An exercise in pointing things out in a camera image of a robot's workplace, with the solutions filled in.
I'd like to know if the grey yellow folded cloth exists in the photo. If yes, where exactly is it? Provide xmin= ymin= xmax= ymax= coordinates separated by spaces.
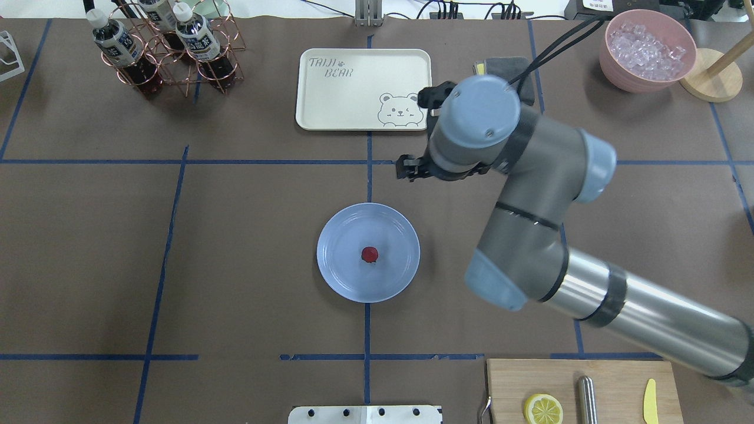
xmin=473 ymin=57 xmax=537 ymax=107

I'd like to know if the lemon half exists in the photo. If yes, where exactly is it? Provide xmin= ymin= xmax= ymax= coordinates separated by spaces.
xmin=522 ymin=393 xmax=564 ymax=424

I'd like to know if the cream bear tray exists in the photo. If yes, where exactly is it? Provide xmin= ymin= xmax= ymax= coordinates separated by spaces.
xmin=295 ymin=48 xmax=432 ymax=131

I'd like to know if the copper wire bottle rack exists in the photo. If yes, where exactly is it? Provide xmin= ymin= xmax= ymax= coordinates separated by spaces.
xmin=108 ymin=1 xmax=247 ymax=95

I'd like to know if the wooden round stand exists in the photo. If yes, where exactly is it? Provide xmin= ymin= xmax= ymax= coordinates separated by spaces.
xmin=680 ymin=23 xmax=752 ymax=104

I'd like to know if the lower tea bottle white cap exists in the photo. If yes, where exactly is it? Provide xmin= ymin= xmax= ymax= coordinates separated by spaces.
xmin=138 ymin=1 xmax=177 ymax=32

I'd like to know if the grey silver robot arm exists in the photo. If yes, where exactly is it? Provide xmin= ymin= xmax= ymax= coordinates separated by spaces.
xmin=396 ymin=75 xmax=752 ymax=394

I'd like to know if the white metal base bracket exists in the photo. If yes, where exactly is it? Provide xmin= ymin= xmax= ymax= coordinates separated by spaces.
xmin=287 ymin=405 xmax=444 ymax=423

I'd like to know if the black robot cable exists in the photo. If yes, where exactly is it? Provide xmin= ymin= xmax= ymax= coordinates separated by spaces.
xmin=507 ymin=15 xmax=613 ymax=89

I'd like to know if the red strawberry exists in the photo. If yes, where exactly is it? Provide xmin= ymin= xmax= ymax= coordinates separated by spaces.
xmin=361 ymin=246 xmax=379 ymax=263

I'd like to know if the wooden cutting board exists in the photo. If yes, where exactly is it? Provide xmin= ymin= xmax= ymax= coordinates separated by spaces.
xmin=487 ymin=359 xmax=684 ymax=423

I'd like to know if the pink bowl of ice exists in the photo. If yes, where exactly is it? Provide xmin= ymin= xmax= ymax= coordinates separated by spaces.
xmin=600 ymin=9 xmax=697 ymax=93

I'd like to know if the white wire rack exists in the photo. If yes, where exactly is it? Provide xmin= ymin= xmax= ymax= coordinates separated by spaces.
xmin=1 ymin=30 xmax=26 ymax=82

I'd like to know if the yellow plastic knife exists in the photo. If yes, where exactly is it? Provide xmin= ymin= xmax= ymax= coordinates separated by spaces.
xmin=643 ymin=378 xmax=658 ymax=424

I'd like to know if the steel cylinder black cap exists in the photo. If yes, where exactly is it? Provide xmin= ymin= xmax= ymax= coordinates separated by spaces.
xmin=577 ymin=375 xmax=598 ymax=423

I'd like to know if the blue round plate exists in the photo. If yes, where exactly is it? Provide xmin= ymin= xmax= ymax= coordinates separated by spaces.
xmin=316 ymin=203 xmax=422 ymax=303

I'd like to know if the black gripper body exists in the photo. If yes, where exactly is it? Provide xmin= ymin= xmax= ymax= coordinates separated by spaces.
xmin=417 ymin=81 xmax=459 ymax=181

